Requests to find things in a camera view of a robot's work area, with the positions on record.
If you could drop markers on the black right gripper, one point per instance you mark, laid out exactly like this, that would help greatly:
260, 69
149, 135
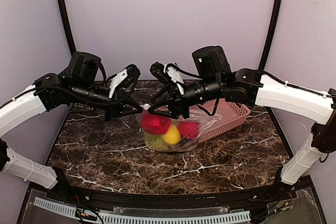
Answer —
177, 105

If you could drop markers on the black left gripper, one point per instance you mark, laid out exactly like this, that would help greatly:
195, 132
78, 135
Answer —
113, 109

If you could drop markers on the red toy bell pepper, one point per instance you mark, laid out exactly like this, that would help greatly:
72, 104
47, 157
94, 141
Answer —
155, 124

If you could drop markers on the clear zip top bag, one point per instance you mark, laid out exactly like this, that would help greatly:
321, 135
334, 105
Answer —
196, 115

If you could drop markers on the green toy chayote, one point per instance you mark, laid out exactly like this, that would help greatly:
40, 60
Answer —
150, 138

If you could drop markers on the yellow toy lemon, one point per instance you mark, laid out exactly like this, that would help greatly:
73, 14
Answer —
172, 136

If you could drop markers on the yellow toy napa cabbage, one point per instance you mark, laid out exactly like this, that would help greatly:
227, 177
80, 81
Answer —
159, 145

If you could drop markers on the pink perforated plastic basket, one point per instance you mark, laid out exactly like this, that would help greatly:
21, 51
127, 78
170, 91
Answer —
229, 115

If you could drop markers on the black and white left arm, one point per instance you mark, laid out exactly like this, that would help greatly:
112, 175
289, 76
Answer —
84, 81

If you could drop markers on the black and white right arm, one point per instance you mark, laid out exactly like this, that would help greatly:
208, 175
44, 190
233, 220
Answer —
215, 80

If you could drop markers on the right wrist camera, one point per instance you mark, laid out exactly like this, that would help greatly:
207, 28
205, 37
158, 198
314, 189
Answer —
168, 75

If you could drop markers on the black curved front rail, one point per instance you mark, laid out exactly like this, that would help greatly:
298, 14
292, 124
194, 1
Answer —
302, 196

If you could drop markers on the white slotted cable duct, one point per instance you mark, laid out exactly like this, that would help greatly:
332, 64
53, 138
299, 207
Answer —
136, 215

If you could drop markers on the black left frame post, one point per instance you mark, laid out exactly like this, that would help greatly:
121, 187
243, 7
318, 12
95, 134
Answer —
66, 25

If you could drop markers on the black frame post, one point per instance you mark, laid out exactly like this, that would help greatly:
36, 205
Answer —
66, 25
270, 34

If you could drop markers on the black right frame post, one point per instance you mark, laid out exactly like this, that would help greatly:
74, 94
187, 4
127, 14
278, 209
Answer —
270, 34

